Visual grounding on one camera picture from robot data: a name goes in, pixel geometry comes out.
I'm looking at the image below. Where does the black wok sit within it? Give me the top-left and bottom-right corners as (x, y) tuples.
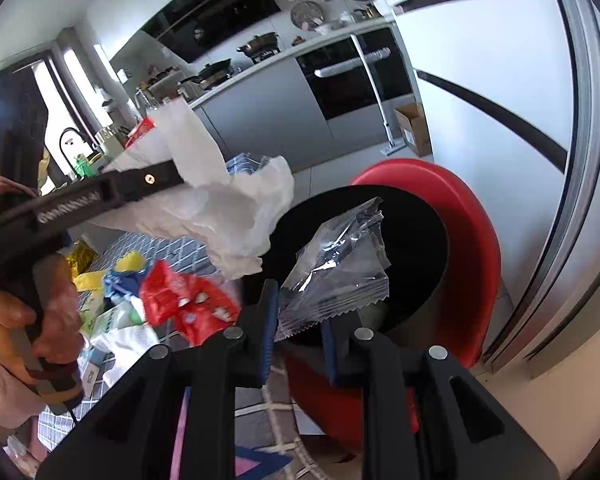
(197, 59), (233, 83)

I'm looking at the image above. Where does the wok with lid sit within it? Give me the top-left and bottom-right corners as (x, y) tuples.
(237, 32), (281, 58)

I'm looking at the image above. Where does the yellow packet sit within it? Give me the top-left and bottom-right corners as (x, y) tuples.
(75, 252), (148, 293)

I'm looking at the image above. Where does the grey checked tablecloth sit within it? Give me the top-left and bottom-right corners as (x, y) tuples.
(35, 230), (311, 480)

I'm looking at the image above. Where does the black faucet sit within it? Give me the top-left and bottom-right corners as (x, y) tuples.
(59, 127), (93, 181)

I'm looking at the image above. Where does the gold foil wrapper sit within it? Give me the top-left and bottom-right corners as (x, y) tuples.
(65, 240), (98, 273)

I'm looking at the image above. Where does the white refrigerator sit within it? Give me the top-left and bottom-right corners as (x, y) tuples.
(365, 0), (600, 381)

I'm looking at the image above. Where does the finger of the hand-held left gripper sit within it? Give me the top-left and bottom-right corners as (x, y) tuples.
(97, 159), (186, 206)

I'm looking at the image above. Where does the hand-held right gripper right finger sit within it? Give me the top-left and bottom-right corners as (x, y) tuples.
(320, 317), (561, 480)

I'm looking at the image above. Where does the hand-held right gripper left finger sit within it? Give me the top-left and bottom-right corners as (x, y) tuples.
(35, 279), (281, 480)

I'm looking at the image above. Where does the red bin with black liner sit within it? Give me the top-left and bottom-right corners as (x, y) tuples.
(260, 158), (502, 456)

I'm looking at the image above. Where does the blue striped clear packet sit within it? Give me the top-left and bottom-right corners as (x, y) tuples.
(225, 152), (271, 176)

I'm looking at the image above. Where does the red plastic container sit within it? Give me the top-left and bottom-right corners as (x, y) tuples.
(125, 117), (156, 146)

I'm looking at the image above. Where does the white plastic bag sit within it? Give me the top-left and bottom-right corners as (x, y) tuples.
(100, 97), (296, 281)

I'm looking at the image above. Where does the red snack packet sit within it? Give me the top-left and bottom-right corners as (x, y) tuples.
(140, 259), (241, 346)

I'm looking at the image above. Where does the clear plastic wrapper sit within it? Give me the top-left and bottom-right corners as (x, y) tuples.
(277, 197), (391, 343)

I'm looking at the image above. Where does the black range hood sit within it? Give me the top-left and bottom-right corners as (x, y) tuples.
(142, 0), (283, 63)

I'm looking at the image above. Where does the small blue white box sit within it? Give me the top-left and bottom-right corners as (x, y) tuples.
(77, 347), (106, 386)

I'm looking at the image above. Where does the cardboard box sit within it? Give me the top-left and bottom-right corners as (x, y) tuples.
(394, 102), (433, 158)

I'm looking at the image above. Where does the person's dark hair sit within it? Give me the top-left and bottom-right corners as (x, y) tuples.
(0, 65), (48, 196)

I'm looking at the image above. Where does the black built-in oven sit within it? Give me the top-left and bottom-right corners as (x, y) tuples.
(295, 27), (413, 121)

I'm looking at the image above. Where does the silver round steamer rack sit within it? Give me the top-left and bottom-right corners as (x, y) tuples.
(290, 0), (326, 28)

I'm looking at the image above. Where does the person's left hand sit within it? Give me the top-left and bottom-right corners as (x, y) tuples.
(0, 255), (88, 386)

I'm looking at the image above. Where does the green white pouch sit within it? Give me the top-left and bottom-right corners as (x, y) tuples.
(80, 295), (148, 341)

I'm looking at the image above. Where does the white stick mop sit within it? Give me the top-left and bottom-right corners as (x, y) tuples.
(350, 35), (406, 158)

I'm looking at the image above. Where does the grey kitchen counter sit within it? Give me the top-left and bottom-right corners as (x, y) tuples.
(187, 17), (421, 171)

